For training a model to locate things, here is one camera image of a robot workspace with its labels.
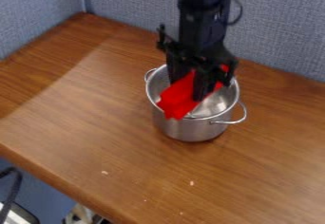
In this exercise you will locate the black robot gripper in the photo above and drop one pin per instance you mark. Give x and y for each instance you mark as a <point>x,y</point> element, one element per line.
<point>198,49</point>

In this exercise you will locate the red rectangular block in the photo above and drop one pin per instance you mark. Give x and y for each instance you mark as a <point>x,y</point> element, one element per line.
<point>175,99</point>

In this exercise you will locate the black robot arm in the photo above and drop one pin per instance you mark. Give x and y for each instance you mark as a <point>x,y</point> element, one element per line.
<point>198,51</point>

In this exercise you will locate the stainless steel pot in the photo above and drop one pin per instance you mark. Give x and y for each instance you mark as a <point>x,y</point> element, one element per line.
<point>207,120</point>

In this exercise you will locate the white object below table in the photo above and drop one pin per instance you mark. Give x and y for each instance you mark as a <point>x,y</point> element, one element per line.
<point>81,215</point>

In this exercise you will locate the black and grey corner object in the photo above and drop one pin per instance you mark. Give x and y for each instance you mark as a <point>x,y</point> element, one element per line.
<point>20,216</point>

